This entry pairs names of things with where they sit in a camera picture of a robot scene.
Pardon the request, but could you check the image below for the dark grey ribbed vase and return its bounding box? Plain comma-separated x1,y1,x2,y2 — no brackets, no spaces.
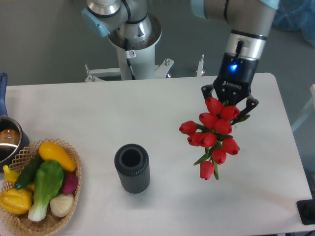
114,144,150,194

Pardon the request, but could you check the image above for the purple red radish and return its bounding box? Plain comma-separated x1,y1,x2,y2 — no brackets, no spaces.
61,173,78,194

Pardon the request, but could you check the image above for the green bok choy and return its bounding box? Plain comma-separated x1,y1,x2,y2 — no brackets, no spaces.
28,160,64,222

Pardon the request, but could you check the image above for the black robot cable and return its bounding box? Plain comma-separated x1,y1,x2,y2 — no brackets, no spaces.
124,38,136,81

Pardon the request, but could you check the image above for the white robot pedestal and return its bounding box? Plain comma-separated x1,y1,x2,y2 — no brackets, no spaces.
82,9,174,82

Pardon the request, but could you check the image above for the dark green cucumber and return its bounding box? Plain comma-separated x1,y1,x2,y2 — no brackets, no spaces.
14,153,43,190

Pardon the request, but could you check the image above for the yellow squash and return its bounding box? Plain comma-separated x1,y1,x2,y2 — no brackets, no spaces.
38,142,76,172

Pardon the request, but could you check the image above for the red tulip bouquet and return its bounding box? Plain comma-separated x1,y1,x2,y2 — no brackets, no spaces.
179,97,250,180

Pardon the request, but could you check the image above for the blue handled saucepan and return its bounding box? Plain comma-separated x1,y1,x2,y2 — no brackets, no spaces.
0,73,30,172

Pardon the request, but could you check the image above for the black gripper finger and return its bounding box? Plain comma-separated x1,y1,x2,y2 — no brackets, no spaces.
201,84,215,101
237,96,259,120

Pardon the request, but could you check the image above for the woven wicker basket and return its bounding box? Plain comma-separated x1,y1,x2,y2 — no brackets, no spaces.
0,139,82,236

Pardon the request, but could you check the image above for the blue plastic bag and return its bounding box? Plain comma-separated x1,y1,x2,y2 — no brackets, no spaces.
273,0,315,47

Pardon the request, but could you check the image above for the white frame at right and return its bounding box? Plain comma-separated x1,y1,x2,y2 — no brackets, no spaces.
291,84,315,133

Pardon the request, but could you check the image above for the yellow bell pepper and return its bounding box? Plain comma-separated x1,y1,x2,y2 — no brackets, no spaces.
0,188,32,214

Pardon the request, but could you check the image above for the small yellow gourd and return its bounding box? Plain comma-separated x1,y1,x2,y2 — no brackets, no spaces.
3,165,34,192

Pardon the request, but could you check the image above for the white onion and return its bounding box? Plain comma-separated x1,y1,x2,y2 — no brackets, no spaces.
50,194,74,217

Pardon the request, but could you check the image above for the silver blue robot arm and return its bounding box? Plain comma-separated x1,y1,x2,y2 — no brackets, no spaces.
81,0,279,123

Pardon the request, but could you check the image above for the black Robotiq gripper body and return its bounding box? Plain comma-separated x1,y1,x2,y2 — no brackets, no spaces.
213,53,258,105

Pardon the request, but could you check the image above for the black device at edge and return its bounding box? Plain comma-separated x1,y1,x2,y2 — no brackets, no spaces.
296,199,315,225

